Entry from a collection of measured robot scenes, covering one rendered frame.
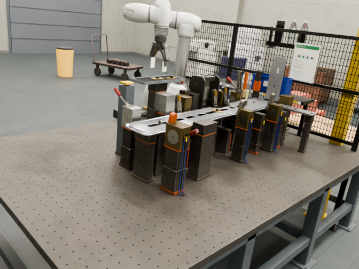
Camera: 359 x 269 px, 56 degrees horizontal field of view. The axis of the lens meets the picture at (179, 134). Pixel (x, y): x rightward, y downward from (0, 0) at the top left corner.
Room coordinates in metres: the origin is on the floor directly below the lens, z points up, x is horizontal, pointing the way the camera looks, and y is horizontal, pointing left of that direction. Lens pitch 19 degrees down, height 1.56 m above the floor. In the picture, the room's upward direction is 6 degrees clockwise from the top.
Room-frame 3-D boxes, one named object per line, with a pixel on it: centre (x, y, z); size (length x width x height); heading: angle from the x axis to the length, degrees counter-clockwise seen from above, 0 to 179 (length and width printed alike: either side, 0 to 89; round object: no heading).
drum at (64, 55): (7.77, 2.77, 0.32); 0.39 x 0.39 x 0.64
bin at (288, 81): (2.91, -0.73, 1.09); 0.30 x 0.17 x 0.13; 57
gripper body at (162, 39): (2.21, 0.18, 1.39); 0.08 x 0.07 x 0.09; 39
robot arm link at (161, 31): (2.21, 0.18, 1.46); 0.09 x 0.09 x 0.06
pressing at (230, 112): (2.14, -0.22, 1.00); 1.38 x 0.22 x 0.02; 140
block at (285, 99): (2.64, -0.80, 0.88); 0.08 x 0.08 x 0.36; 50
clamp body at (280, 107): (2.33, -0.66, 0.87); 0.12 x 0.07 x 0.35; 50
